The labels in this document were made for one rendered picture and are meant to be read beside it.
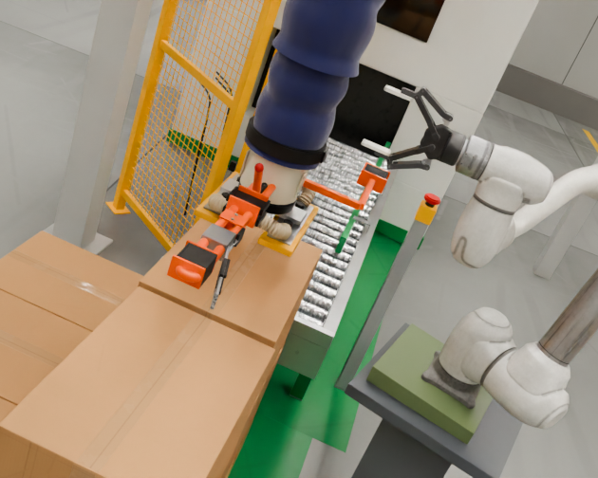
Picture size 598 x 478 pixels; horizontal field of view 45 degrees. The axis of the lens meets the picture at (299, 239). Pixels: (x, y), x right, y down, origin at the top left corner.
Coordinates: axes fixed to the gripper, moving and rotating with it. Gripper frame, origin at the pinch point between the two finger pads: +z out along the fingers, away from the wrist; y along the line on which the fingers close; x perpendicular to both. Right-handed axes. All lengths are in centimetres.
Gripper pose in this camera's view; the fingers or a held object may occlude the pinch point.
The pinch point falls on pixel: (378, 117)
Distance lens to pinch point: 168.0
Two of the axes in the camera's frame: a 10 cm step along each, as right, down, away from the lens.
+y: -3.3, 8.3, 4.5
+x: 2.4, -3.9, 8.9
